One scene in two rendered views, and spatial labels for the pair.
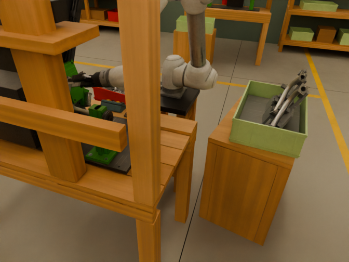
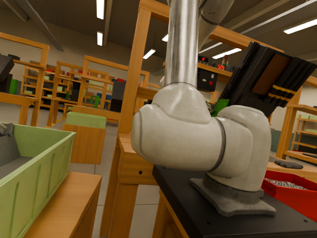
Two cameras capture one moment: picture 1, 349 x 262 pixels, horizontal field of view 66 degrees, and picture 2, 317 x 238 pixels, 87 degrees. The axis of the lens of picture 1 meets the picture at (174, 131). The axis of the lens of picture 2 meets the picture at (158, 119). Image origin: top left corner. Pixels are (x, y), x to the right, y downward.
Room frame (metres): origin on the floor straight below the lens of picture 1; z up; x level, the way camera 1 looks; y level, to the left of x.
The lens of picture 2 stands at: (2.07, -0.47, 1.11)
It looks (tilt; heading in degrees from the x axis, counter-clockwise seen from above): 3 degrees down; 145
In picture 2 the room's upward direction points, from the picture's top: 11 degrees clockwise
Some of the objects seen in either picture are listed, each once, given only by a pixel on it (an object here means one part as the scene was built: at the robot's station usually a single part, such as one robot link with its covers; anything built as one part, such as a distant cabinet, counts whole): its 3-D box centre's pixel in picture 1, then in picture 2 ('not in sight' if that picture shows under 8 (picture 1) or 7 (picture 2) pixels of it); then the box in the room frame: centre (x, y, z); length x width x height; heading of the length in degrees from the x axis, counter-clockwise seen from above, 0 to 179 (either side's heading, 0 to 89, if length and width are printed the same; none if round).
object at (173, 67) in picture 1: (174, 71); (236, 143); (1.81, 0.01, 1.06); 0.18 x 0.16 x 0.22; 69
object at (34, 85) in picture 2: not in sight; (56, 90); (-8.64, 0.15, 1.11); 3.01 x 0.54 x 2.23; 75
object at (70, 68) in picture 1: (67, 80); (221, 113); (1.34, 0.59, 1.17); 0.13 x 0.12 x 0.20; 72
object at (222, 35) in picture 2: not in sight; (219, 34); (1.02, 0.77, 1.89); 1.50 x 0.09 x 0.09; 72
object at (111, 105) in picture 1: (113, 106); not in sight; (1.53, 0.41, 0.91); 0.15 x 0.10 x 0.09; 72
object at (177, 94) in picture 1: (170, 88); (234, 188); (1.82, 0.04, 0.92); 0.22 x 0.18 x 0.06; 73
